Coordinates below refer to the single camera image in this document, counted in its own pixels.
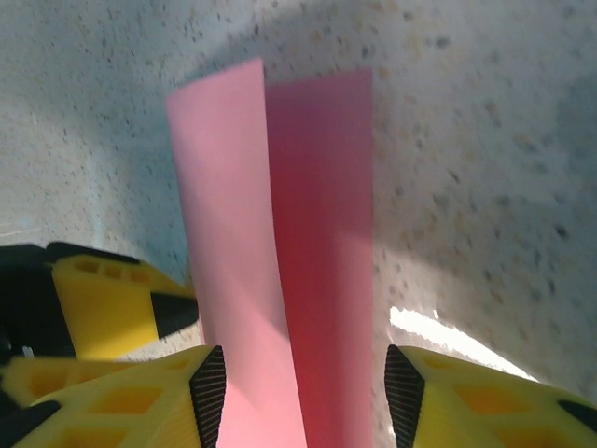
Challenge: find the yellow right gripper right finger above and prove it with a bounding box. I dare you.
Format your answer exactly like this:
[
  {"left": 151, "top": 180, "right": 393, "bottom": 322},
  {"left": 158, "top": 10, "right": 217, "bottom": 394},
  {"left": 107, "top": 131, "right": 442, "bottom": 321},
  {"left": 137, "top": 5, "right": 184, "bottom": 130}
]
[{"left": 383, "top": 343, "right": 597, "bottom": 448}]

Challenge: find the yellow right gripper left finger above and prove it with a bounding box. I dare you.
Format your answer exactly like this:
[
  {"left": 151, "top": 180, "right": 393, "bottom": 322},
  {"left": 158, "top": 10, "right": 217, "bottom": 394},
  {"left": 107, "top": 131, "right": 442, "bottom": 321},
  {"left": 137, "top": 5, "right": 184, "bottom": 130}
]
[{"left": 0, "top": 343, "right": 229, "bottom": 448}]

